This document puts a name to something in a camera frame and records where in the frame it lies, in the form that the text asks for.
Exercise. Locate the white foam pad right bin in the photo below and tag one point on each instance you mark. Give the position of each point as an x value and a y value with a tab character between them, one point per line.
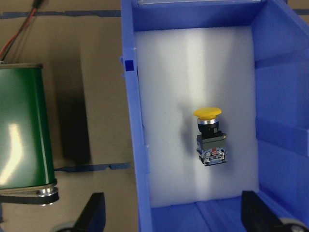
180	71

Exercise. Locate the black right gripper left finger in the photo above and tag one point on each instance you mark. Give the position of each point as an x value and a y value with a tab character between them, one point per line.
93	216

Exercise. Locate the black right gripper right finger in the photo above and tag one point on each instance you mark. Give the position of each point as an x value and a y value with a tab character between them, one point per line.
256	216

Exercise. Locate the green conveyor belt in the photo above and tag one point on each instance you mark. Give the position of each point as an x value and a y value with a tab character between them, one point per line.
27	173

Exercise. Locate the yellow push button switch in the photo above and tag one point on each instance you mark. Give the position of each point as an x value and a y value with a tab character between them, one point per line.
211	146

